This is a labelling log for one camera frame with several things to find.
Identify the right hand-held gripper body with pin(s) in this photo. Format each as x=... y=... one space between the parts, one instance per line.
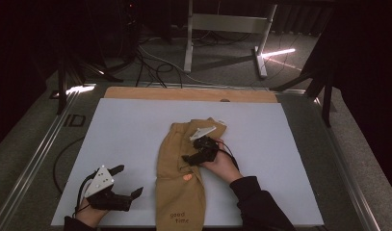
x=206 y=150

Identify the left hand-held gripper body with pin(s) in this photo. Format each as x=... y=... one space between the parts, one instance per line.
x=100 y=183

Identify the tan pants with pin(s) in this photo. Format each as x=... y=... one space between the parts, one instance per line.
x=177 y=192

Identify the person's right hand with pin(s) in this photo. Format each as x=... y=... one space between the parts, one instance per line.
x=222 y=168

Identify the person's left hand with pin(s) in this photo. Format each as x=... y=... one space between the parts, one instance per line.
x=91 y=216

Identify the white table mat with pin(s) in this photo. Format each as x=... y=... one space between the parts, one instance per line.
x=126 y=134

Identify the black metal stand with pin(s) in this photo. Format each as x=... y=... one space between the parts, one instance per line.
x=326 y=102
x=61 y=93

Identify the aluminium floor rail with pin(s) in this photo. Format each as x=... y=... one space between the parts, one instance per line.
x=347 y=173
x=33 y=163

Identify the white metal desk frame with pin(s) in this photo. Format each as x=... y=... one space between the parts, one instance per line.
x=229 y=24

